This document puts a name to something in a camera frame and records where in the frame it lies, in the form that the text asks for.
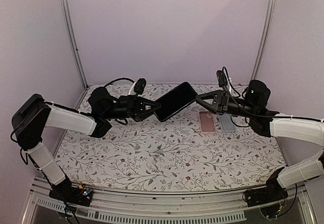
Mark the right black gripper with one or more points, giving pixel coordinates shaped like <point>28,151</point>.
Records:
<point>219,99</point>

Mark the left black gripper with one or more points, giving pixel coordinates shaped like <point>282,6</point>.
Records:
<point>136,107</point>

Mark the pink phone case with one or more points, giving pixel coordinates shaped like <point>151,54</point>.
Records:
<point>206,120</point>

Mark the light blue phone case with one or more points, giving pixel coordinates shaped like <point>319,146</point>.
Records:
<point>226,123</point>

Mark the black phone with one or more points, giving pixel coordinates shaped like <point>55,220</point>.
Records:
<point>174,101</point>

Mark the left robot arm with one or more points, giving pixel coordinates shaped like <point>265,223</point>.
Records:
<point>36,114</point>

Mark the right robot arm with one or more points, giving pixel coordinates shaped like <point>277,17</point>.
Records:
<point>269,123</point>

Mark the floral table mat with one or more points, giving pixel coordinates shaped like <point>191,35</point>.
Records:
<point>171,156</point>

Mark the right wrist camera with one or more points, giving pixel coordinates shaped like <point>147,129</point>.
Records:
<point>223,80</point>

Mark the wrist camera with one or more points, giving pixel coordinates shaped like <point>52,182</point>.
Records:
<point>137,87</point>
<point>223,80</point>

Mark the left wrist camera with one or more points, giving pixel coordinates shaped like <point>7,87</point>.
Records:
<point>137,87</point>

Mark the front aluminium rail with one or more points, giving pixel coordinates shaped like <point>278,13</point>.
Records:
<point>126,206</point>

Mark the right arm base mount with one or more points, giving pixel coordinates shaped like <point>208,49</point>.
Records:
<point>267,195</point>

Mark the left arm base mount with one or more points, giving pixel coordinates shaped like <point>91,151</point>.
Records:
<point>66,192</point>

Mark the right rear aluminium post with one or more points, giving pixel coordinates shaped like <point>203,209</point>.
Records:
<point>263,40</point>

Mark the aluminium post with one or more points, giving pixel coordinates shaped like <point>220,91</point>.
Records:
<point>263,40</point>
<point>73,43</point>

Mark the left rear aluminium post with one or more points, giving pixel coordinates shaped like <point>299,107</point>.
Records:
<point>73,43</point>

